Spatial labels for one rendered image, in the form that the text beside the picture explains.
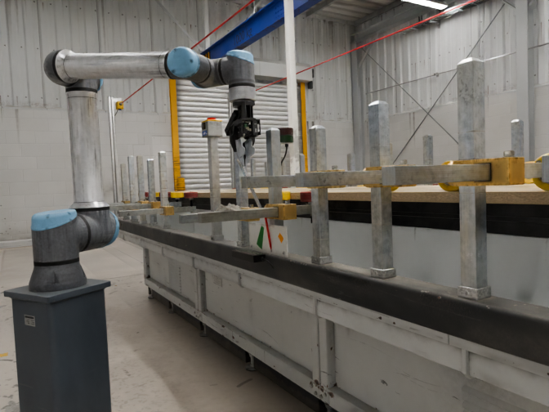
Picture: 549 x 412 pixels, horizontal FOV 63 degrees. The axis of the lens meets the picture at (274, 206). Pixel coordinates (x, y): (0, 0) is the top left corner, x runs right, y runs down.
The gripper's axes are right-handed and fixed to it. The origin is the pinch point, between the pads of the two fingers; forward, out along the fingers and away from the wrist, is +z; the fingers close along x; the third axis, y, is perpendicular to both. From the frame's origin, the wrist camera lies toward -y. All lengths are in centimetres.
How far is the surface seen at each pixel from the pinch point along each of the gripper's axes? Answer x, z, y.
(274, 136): 7.2, -7.7, 9.4
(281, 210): 5.2, 16.7, 14.8
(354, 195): 26.7, 13.3, 25.7
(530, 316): 4, 34, 95
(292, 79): 103, -65, -122
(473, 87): 6, -7, 84
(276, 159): 7.8, 0.0, 9.3
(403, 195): 27, 14, 47
